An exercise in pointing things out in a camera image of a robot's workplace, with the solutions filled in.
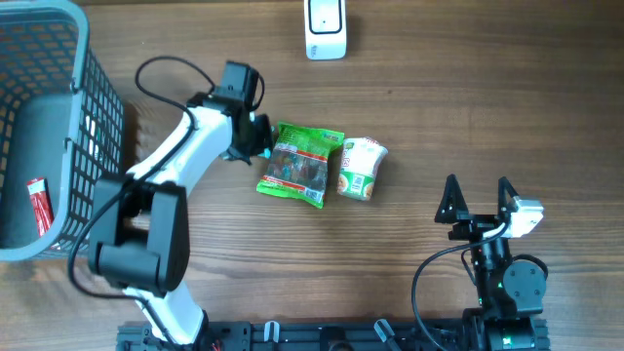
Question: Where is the right camera black cable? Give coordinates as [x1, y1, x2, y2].
[410, 219, 511, 351]

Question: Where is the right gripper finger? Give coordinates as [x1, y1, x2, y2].
[497, 176, 518, 219]
[434, 175, 469, 224]

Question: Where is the green snack bag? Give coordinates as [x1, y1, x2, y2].
[256, 122, 344, 209]

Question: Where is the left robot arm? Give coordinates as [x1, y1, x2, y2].
[81, 61, 274, 350]

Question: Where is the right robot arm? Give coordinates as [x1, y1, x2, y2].
[435, 175, 549, 350]

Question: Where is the instant noodle cup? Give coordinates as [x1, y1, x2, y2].
[337, 136, 388, 201]

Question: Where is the white barcode scanner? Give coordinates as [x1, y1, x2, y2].
[303, 0, 347, 60]

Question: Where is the camera black cable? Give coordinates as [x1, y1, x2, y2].
[66, 55, 217, 348]
[410, 219, 511, 351]

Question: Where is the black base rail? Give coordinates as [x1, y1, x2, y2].
[115, 319, 552, 351]

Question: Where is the left camera black cable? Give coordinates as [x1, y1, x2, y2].
[66, 55, 217, 348]

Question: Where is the grey plastic mesh basket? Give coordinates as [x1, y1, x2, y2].
[1, 1, 125, 261]

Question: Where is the red stick packet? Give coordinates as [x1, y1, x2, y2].
[26, 177, 55, 237]

